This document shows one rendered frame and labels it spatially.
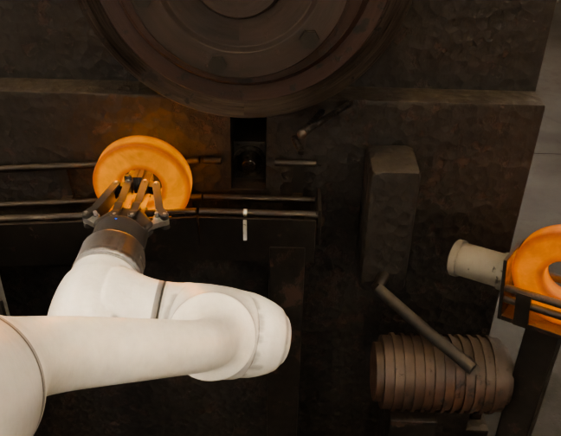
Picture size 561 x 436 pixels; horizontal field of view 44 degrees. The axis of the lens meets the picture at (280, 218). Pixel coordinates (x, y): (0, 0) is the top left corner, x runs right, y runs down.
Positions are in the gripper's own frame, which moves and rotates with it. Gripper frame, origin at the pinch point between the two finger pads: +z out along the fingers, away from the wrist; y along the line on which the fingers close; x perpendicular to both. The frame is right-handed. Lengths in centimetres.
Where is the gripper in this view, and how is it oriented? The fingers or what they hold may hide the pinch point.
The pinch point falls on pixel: (142, 173)
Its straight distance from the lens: 114.2
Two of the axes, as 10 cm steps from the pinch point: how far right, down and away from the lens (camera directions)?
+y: 10.0, 0.2, -0.1
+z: 0.2, -5.8, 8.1
